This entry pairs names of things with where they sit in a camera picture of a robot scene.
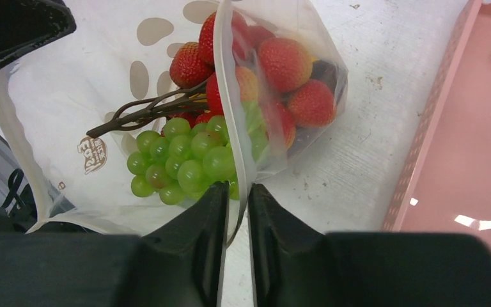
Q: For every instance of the pink plastic basket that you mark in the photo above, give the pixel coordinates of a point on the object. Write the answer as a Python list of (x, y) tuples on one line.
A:
[(445, 184)]

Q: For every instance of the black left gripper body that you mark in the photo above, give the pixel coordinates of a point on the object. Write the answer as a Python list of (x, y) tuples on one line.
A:
[(26, 26)]

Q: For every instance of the red strawberry cluster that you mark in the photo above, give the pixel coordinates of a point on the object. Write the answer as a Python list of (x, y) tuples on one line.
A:
[(285, 64)]

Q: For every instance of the clear zip top bag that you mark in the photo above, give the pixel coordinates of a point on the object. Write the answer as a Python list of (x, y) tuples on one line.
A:
[(121, 52)]

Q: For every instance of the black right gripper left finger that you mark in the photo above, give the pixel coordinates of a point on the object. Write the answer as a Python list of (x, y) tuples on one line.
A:
[(179, 264)]

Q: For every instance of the green grape bunch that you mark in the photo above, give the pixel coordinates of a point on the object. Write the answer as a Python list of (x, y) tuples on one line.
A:
[(184, 158)]

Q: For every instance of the dark purple eggplant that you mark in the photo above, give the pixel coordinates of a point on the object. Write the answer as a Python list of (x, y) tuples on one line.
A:
[(331, 75)]

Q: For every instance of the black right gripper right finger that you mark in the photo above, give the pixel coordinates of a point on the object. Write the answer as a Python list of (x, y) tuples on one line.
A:
[(295, 265)]

